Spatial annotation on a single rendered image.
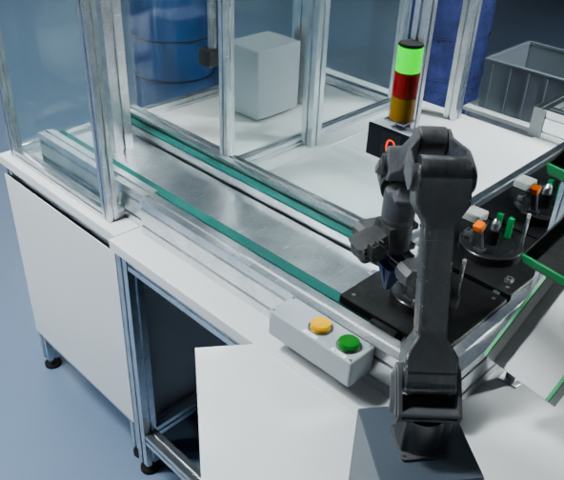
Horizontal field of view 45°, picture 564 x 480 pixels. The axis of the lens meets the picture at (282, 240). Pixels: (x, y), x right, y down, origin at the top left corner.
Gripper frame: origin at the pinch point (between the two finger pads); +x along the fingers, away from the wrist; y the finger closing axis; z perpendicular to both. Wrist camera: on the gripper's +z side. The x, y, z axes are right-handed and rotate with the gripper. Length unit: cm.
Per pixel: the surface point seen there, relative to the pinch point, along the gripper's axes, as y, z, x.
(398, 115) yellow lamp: -24.2, -15.1, -18.8
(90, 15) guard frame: -74, 34, -30
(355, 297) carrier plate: -9.1, 0.3, 11.8
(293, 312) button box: -10.6, 13.3, 12.9
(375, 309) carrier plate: -4.4, -1.5, 11.8
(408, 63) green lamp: -23.9, -15.4, -29.6
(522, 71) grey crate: -137, -161, 25
